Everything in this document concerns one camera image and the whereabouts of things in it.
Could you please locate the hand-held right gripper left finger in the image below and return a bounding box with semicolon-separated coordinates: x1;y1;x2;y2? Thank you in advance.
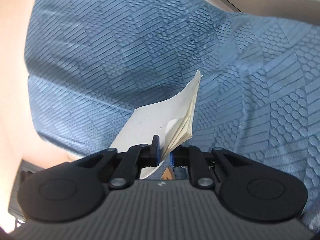
75;135;160;190

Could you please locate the white cover notebook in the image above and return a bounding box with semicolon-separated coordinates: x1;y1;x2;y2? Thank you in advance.
109;69;202;180

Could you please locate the blue textured sofa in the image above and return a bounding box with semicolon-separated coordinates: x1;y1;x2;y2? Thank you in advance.
24;0;320;220

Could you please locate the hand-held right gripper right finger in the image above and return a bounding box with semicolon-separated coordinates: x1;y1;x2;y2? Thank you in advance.
169;145;250;189

